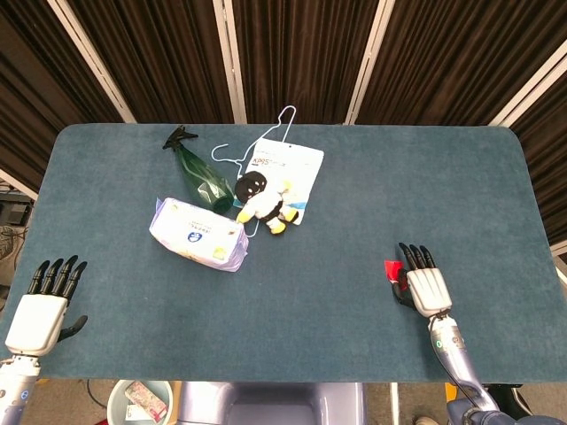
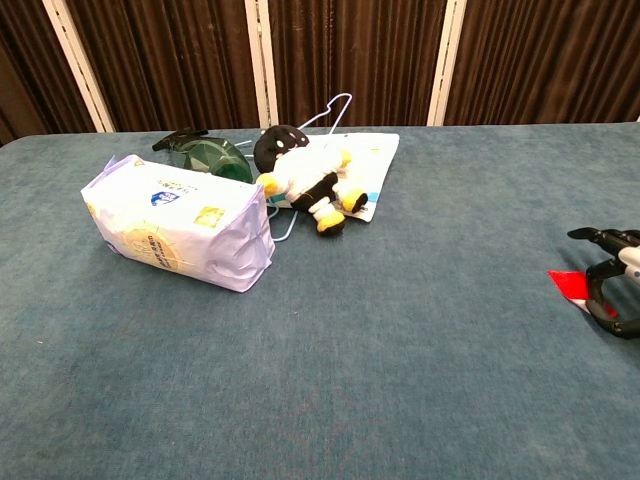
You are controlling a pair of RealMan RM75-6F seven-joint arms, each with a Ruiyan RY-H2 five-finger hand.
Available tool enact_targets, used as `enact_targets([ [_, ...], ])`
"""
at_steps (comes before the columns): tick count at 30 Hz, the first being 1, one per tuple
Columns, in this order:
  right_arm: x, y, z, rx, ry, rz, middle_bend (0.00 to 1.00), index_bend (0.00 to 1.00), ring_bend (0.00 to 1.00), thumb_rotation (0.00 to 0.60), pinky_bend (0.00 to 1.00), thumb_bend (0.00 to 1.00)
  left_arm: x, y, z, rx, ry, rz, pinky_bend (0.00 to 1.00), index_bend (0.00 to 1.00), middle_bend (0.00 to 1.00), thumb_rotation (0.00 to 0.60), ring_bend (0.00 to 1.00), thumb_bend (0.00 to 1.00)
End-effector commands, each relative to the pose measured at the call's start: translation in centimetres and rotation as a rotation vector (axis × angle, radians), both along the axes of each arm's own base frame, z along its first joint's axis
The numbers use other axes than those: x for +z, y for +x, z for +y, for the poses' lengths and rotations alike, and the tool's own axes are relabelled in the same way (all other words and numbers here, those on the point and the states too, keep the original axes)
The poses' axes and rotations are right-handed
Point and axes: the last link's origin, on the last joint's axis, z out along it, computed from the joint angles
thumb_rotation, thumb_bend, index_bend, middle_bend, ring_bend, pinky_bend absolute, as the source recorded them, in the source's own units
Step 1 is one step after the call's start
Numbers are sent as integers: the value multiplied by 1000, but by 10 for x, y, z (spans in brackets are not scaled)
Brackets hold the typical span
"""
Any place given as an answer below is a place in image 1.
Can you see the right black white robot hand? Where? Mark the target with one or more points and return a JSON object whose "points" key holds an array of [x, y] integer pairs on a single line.
{"points": [[429, 290]]}

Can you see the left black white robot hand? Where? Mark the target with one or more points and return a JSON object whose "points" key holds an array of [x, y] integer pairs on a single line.
{"points": [[37, 321]]}

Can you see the white KP95 mask package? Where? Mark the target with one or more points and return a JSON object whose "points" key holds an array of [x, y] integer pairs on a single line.
{"points": [[294, 161]]}

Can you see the green spray bottle black nozzle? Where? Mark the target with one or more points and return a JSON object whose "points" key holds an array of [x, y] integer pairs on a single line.
{"points": [[201, 175]]}

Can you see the black white plush toy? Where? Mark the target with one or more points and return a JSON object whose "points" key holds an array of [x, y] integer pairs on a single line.
{"points": [[261, 201]]}

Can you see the lavender robot torso base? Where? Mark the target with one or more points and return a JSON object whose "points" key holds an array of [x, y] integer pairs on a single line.
{"points": [[270, 405]]}

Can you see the blue felt table mat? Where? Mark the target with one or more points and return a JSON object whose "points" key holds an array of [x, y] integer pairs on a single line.
{"points": [[288, 319]]}

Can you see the left lavender robot arm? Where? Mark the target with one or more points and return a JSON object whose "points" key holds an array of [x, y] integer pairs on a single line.
{"points": [[15, 385]]}

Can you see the right lavender robot arm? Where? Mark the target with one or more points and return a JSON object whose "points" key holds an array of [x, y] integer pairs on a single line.
{"points": [[460, 367]]}

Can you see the white partition post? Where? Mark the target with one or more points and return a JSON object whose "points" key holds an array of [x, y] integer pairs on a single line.
{"points": [[531, 84], [90, 62], [230, 62], [368, 62]]}

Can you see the pink patterned box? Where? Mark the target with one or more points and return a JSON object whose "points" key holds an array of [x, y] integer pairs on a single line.
{"points": [[144, 396]]}

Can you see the lavender wet wipes pack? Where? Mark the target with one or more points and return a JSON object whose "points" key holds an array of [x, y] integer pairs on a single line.
{"points": [[199, 232]]}

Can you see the white table leg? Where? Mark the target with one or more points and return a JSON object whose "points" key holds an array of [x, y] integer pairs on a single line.
{"points": [[394, 403]]}

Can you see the white round bucket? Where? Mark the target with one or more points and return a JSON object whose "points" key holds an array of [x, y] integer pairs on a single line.
{"points": [[116, 398]]}

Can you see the black equipment box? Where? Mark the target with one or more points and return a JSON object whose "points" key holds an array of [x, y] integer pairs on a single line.
{"points": [[15, 214]]}

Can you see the white shoe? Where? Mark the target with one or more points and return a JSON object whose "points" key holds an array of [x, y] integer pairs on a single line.
{"points": [[424, 421]]}

